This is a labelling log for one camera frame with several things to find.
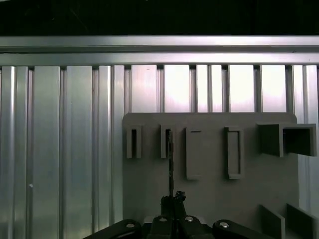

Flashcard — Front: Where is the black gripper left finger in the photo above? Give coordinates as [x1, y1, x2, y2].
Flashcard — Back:
[84, 195, 173, 239]

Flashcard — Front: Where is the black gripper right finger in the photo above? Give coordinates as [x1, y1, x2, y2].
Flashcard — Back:
[174, 190, 272, 239]

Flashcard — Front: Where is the blue RAM stick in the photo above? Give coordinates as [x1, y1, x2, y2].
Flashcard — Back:
[167, 129, 174, 200]

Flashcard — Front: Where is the grey parts rack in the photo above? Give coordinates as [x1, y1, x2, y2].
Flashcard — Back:
[122, 112, 319, 239]

